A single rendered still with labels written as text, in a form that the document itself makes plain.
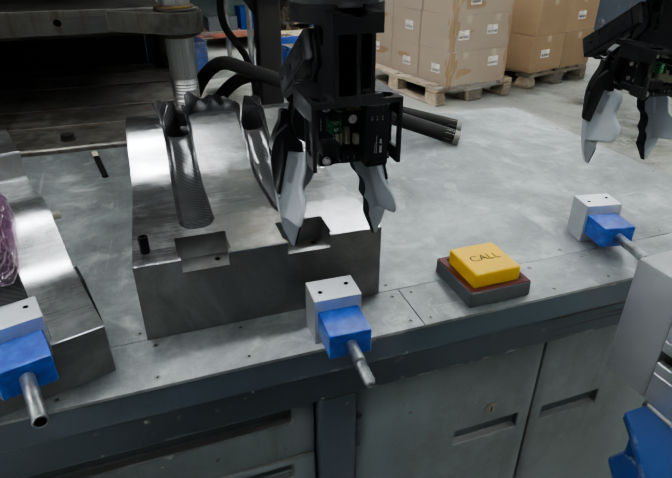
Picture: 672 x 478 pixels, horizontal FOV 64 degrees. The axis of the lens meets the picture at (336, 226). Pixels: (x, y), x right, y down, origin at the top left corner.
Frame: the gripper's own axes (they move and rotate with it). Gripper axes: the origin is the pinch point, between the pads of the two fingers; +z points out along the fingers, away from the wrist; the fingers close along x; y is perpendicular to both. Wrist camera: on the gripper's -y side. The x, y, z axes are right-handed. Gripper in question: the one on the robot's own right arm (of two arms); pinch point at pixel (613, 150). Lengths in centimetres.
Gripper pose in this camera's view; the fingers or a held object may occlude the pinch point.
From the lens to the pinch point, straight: 78.4
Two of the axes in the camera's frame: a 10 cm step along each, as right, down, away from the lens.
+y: 1.4, 4.7, -8.7
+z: 0.0, 8.8, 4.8
